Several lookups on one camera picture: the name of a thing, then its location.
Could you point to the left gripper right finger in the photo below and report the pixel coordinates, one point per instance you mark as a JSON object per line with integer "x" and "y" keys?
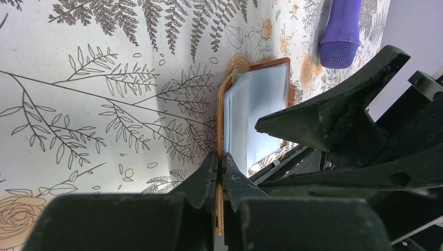
{"x": 255, "y": 221}

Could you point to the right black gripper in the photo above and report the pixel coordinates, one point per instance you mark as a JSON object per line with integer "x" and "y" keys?
{"x": 394, "y": 163}

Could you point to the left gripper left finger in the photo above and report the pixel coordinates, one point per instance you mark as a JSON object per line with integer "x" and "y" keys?
{"x": 178, "y": 220}

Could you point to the brown leather card holder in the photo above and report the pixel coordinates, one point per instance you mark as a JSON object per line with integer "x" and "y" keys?
{"x": 247, "y": 94}

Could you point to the floral table mat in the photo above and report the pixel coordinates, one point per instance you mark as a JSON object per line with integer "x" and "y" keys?
{"x": 120, "y": 96}

